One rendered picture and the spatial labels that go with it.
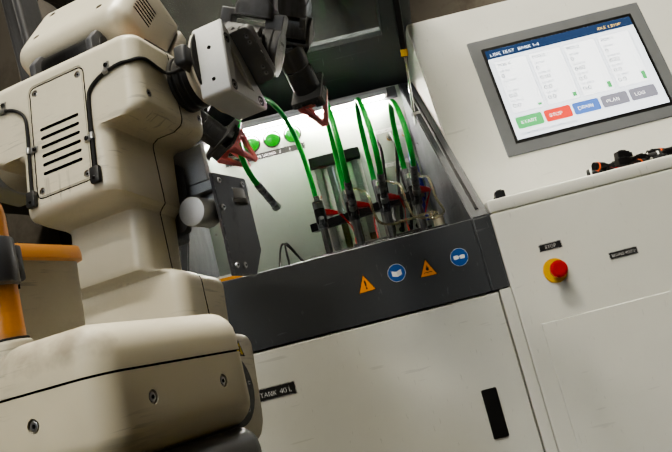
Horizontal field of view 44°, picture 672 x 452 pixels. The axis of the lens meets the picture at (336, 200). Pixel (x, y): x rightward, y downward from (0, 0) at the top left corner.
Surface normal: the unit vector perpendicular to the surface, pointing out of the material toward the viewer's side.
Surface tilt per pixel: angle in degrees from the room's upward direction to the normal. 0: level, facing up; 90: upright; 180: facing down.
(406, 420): 90
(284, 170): 90
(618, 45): 76
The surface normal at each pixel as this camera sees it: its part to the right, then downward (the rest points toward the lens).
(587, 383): -0.02, -0.18
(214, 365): 0.88, -0.29
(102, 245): -0.44, -0.21
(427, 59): -0.07, -0.41
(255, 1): -0.11, 0.04
